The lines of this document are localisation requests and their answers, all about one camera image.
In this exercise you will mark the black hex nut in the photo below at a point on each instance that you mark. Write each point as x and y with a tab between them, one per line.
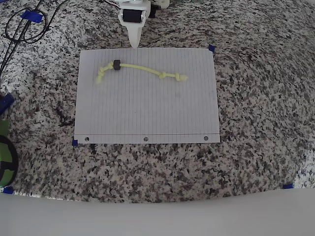
116	65

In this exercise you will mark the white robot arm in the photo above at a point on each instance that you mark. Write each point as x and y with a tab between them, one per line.
134	3

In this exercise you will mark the white plastic robot part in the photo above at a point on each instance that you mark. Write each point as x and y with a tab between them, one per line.
164	3

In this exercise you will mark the small blue tape piece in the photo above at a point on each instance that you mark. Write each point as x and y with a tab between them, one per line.
75	142
8	189
211	48
288	186

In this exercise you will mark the white lined paper sheet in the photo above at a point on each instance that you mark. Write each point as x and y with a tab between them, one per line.
160	110

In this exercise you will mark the long blue tape strip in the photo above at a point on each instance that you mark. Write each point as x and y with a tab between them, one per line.
33	16

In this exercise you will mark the green tape piece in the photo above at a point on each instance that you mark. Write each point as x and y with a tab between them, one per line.
3	126

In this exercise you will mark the black and green object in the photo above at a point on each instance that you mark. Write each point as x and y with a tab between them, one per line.
5	155

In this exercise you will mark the white backdrop board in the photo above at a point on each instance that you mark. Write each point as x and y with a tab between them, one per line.
157	218

